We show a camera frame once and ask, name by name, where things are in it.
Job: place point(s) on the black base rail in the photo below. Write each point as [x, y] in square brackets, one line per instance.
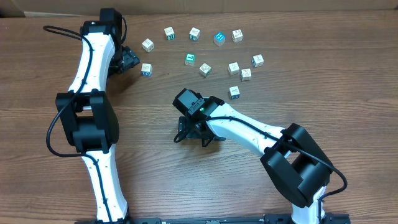
[265, 219]

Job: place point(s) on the wooden block blue edge centre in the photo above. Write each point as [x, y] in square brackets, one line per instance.
[246, 74]

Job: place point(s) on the wooden block blue T side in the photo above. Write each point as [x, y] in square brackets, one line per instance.
[234, 92]

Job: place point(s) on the wooden block top right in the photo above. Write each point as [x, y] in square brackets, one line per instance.
[237, 35]

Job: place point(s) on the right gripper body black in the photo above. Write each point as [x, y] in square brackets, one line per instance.
[193, 132]

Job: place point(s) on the wooden block green side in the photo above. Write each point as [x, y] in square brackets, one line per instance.
[169, 33]

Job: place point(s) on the blue top wooden block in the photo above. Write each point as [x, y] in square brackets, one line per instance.
[219, 39]

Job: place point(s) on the wooden block teal side top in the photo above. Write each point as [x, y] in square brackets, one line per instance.
[194, 34]

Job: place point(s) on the green number seven block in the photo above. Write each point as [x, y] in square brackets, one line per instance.
[190, 59]

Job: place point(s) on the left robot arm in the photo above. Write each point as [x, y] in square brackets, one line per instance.
[88, 119]

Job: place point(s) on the plain wooden block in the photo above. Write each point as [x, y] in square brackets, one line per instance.
[233, 68]

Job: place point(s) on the wooden block blue side left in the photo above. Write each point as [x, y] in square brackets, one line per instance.
[146, 69]

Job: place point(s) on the wooden block animal drawing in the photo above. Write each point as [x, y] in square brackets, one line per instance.
[205, 69]

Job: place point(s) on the cardboard backdrop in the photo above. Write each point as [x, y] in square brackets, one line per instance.
[22, 8]

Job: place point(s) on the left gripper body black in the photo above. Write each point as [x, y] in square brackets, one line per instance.
[130, 61]

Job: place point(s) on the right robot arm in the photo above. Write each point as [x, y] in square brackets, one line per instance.
[296, 165]

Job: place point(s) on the wooden block umbrella right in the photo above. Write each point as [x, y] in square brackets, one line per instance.
[257, 61]

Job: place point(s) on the wooden block far left upper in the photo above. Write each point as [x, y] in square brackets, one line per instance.
[148, 45]

